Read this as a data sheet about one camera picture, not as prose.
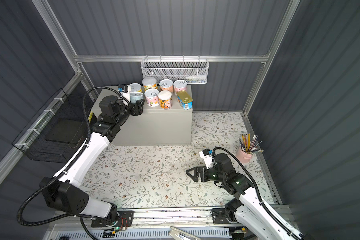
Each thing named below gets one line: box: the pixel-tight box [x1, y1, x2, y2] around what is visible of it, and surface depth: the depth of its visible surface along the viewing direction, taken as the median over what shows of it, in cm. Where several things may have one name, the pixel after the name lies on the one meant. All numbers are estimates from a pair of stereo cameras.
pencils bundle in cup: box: [237, 133, 264, 153], surface depth 90 cm
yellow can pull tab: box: [130, 83, 143, 93], surface depth 79 cm
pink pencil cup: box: [235, 144, 253, 163], surface depth 88 cm
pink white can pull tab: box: [173, 79, 188, 93], surface depth 80 cm
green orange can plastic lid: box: [142, 76, 157, 91], surface depth 79 cm
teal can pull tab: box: [129, 91, 144, 103], surface depth 73 cm
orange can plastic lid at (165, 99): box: [158, 90, 173, 110], surface depth 74 cm
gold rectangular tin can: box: [176, 90, 193, 110], surface depth 75 cm
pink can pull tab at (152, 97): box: [144, 88, 160, 107], surface depth 76 cm
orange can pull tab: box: [159, 79, 174, 93], surface depth 80 cm
